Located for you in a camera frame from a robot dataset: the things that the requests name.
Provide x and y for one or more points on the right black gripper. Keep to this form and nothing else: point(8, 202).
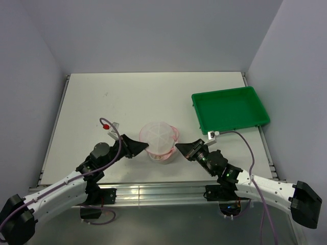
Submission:
point(187, 149)

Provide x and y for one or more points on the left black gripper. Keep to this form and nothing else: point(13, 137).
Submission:
point(132, 147)

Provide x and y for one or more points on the white mesh laundry bag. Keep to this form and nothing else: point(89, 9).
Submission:
point(161, 138)

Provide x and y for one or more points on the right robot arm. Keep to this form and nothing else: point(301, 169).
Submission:
point(299, 199)

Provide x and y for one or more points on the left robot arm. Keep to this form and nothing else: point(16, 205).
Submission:
point(20, 216)

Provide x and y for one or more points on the green plastic bin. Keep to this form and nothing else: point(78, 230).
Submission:
point(229, 109)

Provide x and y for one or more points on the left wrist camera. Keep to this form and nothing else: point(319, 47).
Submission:
point(110, 131)

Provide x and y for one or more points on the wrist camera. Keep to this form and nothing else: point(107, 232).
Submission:
point(110, 131)
point(212, 137)

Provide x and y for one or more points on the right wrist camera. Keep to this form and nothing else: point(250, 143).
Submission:
point(212, 137)

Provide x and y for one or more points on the aluminium frame rail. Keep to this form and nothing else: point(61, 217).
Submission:
point(155, 203)

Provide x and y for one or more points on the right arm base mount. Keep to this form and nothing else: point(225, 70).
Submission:
point(230, 205)

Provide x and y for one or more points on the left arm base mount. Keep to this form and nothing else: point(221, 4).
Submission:
point(95, 205)

